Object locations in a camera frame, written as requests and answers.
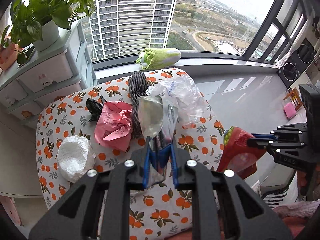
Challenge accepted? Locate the red snack wrapper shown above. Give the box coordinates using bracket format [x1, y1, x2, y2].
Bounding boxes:
[217, 126, 266, 179]

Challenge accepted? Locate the silver foil wrapper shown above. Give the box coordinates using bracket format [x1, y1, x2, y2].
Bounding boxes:
[138, 95, 178, 184]

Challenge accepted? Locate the pink paper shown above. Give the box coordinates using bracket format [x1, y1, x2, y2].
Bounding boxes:
[94, 101, 133, 152]

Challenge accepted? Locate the pink sponge block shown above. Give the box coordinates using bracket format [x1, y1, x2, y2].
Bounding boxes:
[283, 102, 297, 120]

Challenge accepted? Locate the small wooden chair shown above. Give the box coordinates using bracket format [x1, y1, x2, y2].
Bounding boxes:
[283, 87, 303, 111]

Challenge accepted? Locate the orange print table cloth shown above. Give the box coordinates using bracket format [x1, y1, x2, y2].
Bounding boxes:
[36, 77, 225, 239]

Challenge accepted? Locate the clear crumpled plastic bag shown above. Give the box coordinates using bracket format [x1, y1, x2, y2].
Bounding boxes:
[146, 74, 206, 127]

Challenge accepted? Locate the black foam net sleeve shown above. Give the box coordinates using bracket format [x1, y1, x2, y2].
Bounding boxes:
[129, 71, 149, 138]

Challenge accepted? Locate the black crumpled plastic bag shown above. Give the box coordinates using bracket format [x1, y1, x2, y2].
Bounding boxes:
[86, 95, 106, 122]

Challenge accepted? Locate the black speaker box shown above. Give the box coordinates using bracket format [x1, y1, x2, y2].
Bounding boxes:
[277, 38, 315, 89]

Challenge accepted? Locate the green cabbage plush toy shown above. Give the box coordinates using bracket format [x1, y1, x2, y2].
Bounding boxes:
[136, 48, 181, 70]

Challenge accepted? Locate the green white drawer cabinet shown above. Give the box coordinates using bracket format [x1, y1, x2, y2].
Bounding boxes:
[1, 22, 98, 127]

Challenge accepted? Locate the white plant pot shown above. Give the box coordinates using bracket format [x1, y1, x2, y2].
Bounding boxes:
[33, 20, 60, 52]

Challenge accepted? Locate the pink animal figure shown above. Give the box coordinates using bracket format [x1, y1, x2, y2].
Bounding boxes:
[0, 42, 23, 70]

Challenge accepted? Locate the green pothos plant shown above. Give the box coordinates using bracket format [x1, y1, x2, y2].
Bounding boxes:
[1, 0, 96, 65]

